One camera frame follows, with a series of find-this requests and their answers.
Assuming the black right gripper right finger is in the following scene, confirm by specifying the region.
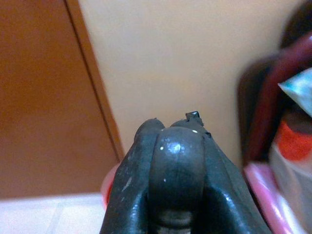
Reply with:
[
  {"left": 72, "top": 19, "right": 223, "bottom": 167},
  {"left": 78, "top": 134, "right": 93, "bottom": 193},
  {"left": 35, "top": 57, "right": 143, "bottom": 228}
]
[{"left": 170, "top": 111, "right": 272, "bottom": 234}]

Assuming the brown wooden door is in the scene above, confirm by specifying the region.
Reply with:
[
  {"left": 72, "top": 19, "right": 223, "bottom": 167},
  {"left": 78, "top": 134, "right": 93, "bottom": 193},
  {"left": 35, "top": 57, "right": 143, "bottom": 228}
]
[{"left": 0, "top": 0, "right": 115, "bottom": 199}]

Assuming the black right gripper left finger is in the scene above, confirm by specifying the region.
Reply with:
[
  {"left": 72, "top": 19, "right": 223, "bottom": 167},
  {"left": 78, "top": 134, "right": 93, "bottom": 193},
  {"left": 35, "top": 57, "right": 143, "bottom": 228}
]
[{"left": 100, "top": 117, "right": 164, "bottom": 234}]

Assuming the white blue paper scrap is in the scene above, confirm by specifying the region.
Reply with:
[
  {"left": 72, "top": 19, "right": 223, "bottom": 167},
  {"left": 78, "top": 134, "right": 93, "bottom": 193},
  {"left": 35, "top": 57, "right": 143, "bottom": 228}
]
[{"left": 277, "top": 67, "right": 312, "bottom": 115}]

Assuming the dark grey round handle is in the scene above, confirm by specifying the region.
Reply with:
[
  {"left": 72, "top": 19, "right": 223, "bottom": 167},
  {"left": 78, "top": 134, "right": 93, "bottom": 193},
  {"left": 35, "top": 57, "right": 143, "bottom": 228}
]
[{"left": 147, "top": 127, "right": 205, "bottom": 234}]

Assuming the brown wooden door frame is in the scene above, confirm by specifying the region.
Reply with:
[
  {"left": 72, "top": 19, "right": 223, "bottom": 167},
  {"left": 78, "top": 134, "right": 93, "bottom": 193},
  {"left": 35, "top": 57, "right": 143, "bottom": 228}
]
[{"left": 63, "top": 0, "right": 126, "bottom": 163}]

